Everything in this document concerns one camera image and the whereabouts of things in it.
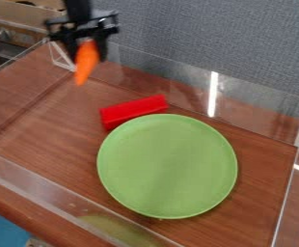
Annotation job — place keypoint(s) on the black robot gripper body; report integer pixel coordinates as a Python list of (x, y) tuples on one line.
[(98, 25)]

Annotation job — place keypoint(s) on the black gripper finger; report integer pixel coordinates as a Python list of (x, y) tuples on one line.
[(69, 41), (100, 38)]

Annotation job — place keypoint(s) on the orange toy carrot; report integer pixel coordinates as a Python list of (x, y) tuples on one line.
[(86, 60)]

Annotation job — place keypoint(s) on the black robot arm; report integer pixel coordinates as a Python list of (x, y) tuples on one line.
[(78, 9)]

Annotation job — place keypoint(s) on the cardboard box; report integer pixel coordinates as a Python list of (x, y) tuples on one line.
[(26, 14)]

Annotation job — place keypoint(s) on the wooden shelf with knob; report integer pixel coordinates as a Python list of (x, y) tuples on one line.
[(17, 37)]

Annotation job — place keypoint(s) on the red wedge block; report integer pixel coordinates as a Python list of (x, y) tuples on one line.
[(118, 113)]

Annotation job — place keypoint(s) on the green round plate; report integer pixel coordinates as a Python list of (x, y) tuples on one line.
[(166, 166)]

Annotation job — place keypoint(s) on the clear acrylic enclosure wall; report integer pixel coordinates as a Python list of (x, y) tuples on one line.
[(50, 133)]

